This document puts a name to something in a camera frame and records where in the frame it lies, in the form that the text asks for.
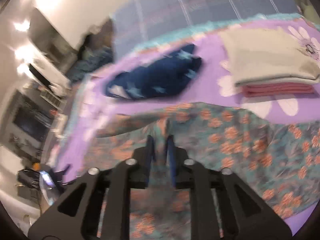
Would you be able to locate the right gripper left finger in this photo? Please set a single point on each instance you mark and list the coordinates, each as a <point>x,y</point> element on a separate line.
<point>144,156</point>

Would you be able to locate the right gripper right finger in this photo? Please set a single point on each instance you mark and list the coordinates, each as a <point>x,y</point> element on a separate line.
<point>179,165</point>

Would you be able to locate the teal floral garment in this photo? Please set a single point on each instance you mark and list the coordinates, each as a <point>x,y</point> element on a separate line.
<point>279,162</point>

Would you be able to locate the purple floral bed sheet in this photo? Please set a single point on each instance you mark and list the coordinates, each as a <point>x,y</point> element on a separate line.
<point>213,85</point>

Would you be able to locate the navy star fleece garment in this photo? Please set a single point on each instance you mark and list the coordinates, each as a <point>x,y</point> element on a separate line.
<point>167,76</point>

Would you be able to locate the folded pink cloth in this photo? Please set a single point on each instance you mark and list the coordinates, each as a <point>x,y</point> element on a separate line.
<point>271,89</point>

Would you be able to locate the dark teal crumpled blanket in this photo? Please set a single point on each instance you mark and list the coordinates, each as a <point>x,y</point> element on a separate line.
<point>90,64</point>

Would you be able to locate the folded cream cloth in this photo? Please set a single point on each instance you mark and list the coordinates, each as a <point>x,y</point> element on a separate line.
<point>261,56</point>

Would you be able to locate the blue plaid pillow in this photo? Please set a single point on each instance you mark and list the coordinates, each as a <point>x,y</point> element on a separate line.
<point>141,21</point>

